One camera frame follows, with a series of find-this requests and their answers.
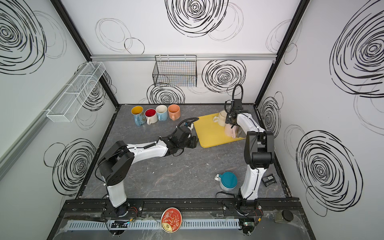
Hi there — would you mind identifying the pink mug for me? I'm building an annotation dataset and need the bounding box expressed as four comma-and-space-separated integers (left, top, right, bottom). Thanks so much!
225, 124, 238, 139

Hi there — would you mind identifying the white jar teal lid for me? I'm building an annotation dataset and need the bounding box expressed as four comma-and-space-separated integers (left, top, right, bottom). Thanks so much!
214, 172, 238, 192

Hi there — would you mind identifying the small black card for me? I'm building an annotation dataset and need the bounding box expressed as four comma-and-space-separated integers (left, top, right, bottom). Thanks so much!
262, 174, 277, 188

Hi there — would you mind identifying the black wire basket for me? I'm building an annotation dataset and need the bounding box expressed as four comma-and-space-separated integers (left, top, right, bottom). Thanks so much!
152, 55, 198, 87

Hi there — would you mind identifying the yellow plastic tray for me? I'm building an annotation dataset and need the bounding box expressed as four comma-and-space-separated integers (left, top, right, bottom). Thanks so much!
194, 113, 244, 148

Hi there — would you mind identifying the dark jar black lid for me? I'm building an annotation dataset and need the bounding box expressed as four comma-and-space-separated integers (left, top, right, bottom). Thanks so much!
274, 210, 294, 224

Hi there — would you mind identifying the peach mug cream base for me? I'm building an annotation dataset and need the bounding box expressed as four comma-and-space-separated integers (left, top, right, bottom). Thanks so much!
168, 104, 181, 121

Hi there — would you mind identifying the large grey mug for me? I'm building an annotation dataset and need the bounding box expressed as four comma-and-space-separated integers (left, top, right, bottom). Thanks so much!
236, 126, 247, 138

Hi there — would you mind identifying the blue patterned mug yellow inside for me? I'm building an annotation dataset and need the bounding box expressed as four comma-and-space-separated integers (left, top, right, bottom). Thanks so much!
131, 106, 147, 127

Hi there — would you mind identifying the red round tin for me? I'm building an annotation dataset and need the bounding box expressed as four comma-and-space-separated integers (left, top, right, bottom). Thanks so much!
161, 208, 183, 234

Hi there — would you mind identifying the cream mug red inside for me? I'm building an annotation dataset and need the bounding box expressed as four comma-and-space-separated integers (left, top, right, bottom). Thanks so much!
145, 109, 158, 125

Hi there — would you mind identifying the white wire shelf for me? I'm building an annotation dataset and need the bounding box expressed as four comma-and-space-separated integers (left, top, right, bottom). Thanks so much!
47, 62, 106, 123

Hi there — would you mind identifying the white slotted cable duct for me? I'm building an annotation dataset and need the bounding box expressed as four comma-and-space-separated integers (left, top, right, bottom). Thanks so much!
61, 219, 241, 232

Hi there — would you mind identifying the light blue mug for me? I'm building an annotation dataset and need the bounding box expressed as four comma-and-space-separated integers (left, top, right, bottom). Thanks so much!
156, 105, 169, 122

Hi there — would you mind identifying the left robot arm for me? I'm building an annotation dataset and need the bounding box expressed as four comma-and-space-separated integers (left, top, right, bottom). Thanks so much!
98, 117, 199, 209

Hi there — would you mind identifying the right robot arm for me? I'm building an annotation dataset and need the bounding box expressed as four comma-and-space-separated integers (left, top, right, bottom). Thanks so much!
226, 99, 275, 201

